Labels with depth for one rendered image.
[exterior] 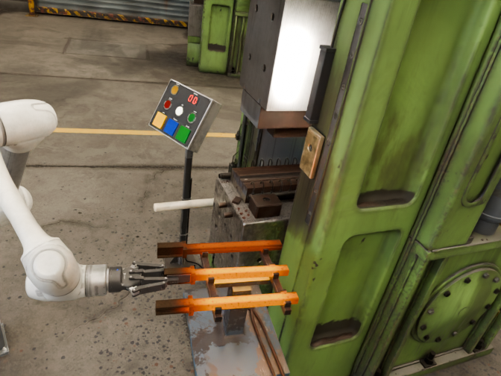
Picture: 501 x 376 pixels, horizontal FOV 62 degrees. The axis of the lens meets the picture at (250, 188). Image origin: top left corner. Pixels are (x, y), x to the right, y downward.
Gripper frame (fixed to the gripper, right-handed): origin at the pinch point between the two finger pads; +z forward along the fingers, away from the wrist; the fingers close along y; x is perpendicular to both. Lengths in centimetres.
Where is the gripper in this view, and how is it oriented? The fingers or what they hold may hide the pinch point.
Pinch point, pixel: (178, 275)
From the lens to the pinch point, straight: 131.4
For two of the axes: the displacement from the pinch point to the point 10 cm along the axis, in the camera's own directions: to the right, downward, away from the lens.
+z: 9.6, 0.0, 2.7
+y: 2.2, 5.4, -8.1
